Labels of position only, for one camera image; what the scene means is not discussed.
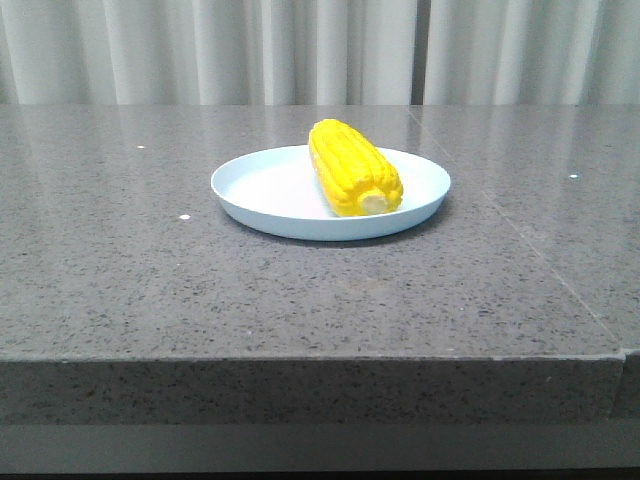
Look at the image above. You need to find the yellow corn cob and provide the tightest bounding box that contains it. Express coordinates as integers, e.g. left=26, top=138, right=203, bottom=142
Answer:
left=308, top=119, right=404, bottom=217

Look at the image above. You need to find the white pleated curtain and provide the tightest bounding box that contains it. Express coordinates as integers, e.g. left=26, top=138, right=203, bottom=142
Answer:
left=1, top=1, right=639, bottom=105

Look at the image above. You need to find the light blue round plate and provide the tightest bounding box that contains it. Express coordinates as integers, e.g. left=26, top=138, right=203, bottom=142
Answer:
left=211, top=145, right=451, bottom=241

